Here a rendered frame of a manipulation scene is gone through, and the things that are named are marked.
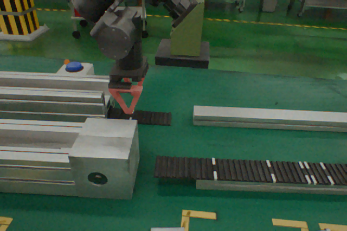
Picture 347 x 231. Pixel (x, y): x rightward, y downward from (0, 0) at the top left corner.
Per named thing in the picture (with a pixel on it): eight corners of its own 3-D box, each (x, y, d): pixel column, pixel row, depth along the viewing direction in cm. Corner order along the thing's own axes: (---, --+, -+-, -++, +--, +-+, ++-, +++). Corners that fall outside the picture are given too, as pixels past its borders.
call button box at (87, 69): (96, 82, 79) (93, 62, 75) (86, 99, 71) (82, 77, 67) (69, 81, 79) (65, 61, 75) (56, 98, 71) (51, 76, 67)
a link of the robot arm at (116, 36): (105, -31, 48) (79, 5, 52) (83, -21, 39) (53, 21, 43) (154, 17, 53) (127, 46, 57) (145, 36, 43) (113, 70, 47)
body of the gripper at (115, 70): (109, 82, 54) (104, 47, 50) (120, 62, 62) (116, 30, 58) (141, 84, 54) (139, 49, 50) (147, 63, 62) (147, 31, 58)
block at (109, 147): (141, 150, 55) (139, 112, 50) (131, 200, 45) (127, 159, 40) (97, 148, 55) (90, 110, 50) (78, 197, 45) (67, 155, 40)
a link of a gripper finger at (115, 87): (111, 119, 58) (106, 79, 52) (118, 101, 64) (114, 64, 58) (142, 120, 58) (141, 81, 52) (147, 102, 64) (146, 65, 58)
